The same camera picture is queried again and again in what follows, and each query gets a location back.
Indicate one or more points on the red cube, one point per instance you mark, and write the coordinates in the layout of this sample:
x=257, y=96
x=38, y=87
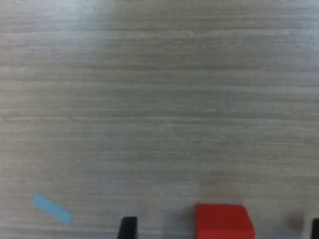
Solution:
x=223, y=221

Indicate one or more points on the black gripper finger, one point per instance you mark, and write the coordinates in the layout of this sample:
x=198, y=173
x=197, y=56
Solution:
x=315, y=229
x=127, y=228

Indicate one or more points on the blue tape piece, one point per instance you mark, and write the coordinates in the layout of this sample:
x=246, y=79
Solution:
x=52, y=209

